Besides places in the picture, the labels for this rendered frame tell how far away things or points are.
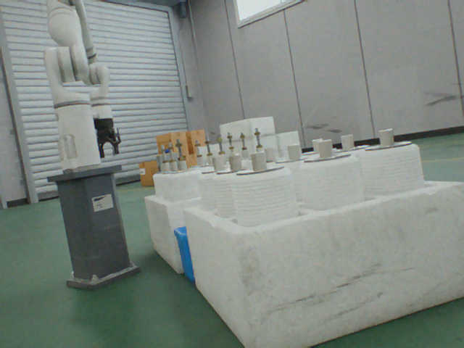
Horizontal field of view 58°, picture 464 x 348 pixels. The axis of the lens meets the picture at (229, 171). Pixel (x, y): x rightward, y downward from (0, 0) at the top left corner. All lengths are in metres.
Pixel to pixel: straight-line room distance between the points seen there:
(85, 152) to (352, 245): 0.75
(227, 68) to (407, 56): 3.29
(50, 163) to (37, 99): 0.91
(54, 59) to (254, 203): 0.75
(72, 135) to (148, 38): 6.88
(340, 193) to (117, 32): 7.12
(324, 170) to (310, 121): 6.42
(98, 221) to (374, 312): 0.73
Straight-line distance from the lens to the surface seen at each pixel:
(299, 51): 7.21
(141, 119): 7.45
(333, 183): 0.66
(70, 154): 1.16
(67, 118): 1.17
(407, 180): 0.73
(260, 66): 7.64
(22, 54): 6.72
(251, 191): 0.61
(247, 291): 0.59
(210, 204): 0.84
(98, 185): 1.15
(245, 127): 4.05
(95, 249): 1.15
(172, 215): 1.08
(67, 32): 1.32
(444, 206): 0.74
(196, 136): 5.48
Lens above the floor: 0.29
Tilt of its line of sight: 3 degrees down
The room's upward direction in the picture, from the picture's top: 9 degrees counter-clockwise
